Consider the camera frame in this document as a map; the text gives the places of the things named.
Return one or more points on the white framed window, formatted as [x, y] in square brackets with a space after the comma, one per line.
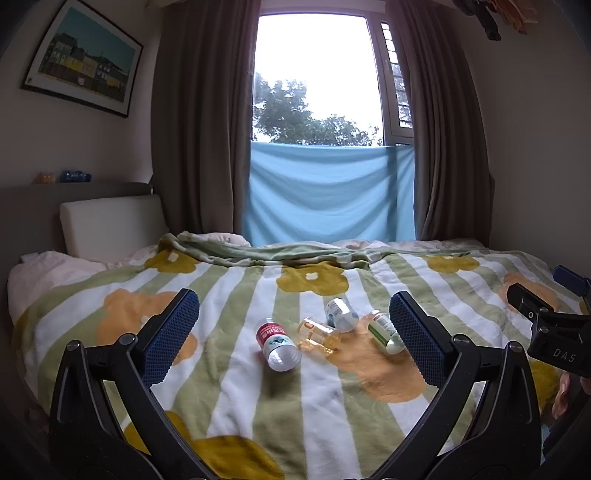
[392, 83]

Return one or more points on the small orange toy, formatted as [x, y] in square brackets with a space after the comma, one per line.
[45, 178]

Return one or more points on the white duvet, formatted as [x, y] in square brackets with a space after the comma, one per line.
[51, 281]

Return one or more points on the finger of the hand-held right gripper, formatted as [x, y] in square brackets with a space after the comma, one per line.
[526, 302]
[569, 279]

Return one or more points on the dark hanging garment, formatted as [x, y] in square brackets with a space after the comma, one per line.
[482, 18]

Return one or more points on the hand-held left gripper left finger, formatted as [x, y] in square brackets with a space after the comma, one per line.
[171, 333]

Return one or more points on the brown curtain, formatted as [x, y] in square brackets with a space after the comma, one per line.
[443, 129]
[203, 120]

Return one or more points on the white pillow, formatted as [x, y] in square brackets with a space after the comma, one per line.
[111, 224]

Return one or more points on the green striped floral blanket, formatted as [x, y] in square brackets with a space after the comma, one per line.
[295, 406]

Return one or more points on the tree outside window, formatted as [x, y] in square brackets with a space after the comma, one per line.
[295, 117]

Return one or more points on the orange hanging cloth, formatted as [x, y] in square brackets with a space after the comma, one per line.
[512, 14]

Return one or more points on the light blue hanging cloth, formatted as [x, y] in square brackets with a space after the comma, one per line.
[330, 194]

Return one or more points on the blue white label bottle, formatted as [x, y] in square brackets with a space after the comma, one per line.
[340, 315]

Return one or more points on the small blue toy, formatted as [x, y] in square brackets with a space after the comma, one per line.
[75, 176]

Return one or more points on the green label plastic bottle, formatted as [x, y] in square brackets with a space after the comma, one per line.
[384, 333]

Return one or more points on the grey bed headboard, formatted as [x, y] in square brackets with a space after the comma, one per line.
[27, 221]

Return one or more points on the framed house picture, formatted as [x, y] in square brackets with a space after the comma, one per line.
[83, 60]

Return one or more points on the amber clear plastic bottle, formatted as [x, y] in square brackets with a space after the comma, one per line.
[318, 336]

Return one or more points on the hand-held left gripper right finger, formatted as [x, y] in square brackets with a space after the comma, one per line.
[416, 342]

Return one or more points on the person's right hand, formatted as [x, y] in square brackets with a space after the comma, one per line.
[569, 394]

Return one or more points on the red label plastic bottle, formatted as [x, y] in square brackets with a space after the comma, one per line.
[276, 344]

